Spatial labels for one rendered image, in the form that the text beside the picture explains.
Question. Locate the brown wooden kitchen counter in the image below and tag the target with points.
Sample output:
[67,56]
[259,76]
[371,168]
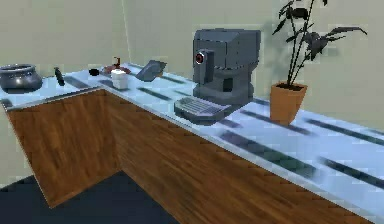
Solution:
[173,160]

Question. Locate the grey coffee machine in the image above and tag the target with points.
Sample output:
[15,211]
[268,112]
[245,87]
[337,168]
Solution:
[223,66]

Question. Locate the grey flat tablet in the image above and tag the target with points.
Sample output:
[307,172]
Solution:
[150,70]

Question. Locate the white cup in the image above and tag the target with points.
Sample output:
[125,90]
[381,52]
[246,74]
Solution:
[119,79]

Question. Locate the red round dish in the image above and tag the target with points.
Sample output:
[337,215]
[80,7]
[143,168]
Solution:
[115,68]

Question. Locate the house plant in orange pot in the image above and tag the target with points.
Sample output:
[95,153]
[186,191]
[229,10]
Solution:
[287,101]

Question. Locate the small black round object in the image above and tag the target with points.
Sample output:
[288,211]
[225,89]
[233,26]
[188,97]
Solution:
[94,72]

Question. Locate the dark grey metal pot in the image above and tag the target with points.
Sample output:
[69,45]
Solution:
[19,78]

